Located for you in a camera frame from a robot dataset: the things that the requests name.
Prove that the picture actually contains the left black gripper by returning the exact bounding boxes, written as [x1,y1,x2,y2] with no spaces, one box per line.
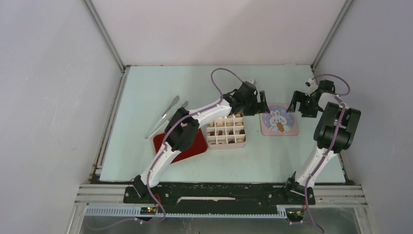
[241,91,269,117]

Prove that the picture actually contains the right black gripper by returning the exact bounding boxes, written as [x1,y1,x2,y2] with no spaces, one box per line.
[286,90,322,118]

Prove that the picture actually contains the silver metal box lid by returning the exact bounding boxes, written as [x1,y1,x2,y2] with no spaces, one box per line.
[260,103,299,136]

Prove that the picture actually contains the white divided chocolate box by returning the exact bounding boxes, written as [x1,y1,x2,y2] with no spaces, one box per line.
[206,113,246,150]

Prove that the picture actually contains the red plastic tray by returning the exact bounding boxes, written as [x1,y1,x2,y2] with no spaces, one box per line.
[152,129,207,164]

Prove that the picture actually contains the silver metal tongs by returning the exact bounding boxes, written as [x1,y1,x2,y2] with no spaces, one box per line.
[145,95,180,139]

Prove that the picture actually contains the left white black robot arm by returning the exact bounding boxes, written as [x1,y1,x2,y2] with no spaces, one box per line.
[133,81,269,203]

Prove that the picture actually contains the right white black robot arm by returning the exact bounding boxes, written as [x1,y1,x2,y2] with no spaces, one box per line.
[283,78,361,204]

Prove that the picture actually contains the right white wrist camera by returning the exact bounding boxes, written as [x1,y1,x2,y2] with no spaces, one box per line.
[305,78,319,97]

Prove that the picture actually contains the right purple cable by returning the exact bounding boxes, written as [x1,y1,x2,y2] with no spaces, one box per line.
[303,74,351,233]

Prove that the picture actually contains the purple cable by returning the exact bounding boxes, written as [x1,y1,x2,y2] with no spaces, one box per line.
[84,68,246,231]
[303,74,351,233]

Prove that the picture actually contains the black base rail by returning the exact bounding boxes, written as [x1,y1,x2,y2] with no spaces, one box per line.
[123,182,315,215]

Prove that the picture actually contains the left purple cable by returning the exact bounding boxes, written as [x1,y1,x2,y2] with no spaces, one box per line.
[84,68,246,231]

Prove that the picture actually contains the grey cable duct strip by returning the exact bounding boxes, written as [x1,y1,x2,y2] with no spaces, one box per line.
[84,206,287,218]

